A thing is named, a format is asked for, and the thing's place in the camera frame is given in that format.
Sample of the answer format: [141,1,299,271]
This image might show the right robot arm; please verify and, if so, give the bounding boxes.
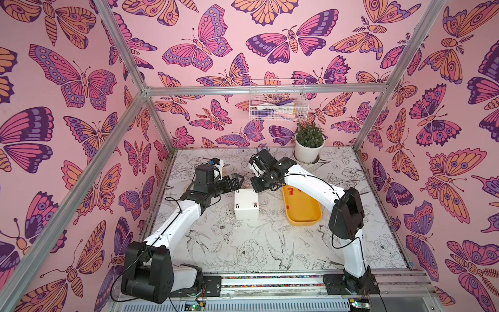
[249,150,380,295]

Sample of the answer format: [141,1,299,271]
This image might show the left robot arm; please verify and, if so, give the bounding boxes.
[118,159,244,304]

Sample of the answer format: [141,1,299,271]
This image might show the white block with screws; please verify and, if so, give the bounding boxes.
[234,188,259,220]

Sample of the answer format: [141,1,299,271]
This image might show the yellow plastic tray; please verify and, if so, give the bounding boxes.
[282,185,322,227]

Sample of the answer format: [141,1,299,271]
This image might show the white pot green plant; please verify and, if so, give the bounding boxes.
[294,122,326,164]

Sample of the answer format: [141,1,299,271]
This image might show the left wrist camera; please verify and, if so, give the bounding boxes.
[209,158,224,181]

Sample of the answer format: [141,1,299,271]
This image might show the white wire basket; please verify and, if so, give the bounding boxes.
[248,85,309,122]

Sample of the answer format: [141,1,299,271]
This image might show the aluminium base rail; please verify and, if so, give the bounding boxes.
[106,269,445,311]

